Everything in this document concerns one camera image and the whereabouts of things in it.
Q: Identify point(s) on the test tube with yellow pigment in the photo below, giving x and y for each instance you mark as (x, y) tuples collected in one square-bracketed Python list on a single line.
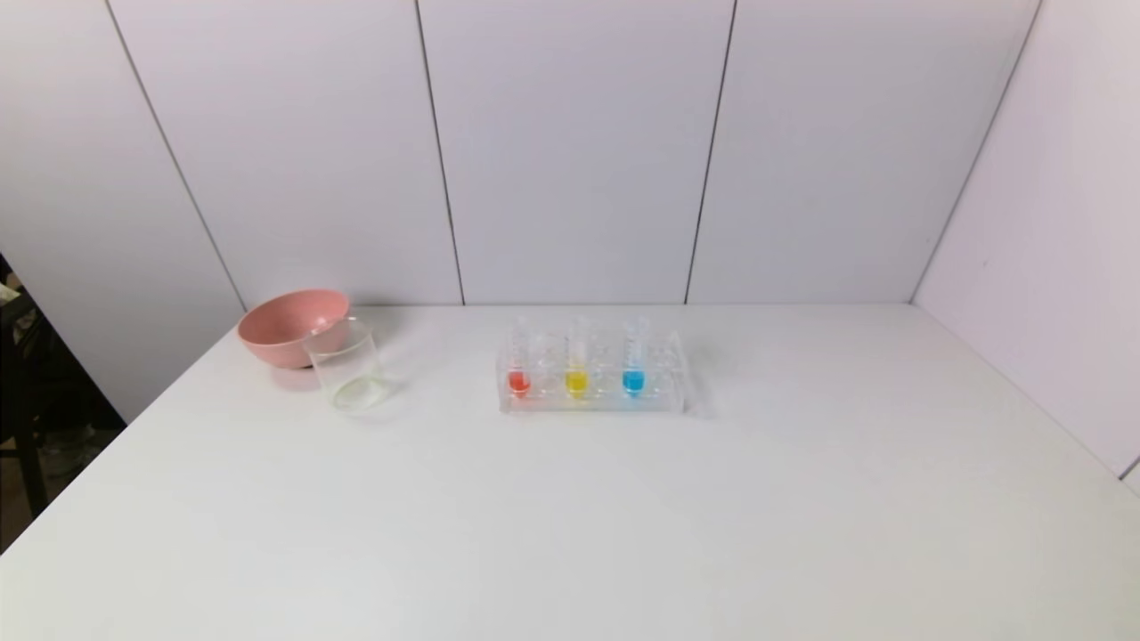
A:
[(577, 383)]

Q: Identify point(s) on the test tube with red pigment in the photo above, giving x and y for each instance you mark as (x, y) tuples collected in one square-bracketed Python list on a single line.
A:
[(519, 383)]

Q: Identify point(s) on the test tube with blue pigment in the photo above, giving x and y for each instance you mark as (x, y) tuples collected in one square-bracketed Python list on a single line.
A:
[(633, 383)]

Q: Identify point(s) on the clear plastic test tube rack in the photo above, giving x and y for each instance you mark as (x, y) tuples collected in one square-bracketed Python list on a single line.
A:
[(606, 402)]

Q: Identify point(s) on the clear glass beaker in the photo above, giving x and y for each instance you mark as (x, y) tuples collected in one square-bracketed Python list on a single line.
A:
[(349, 369)]

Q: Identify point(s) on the pink bowl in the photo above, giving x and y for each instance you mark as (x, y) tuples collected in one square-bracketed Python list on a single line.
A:
[(280, 329)]

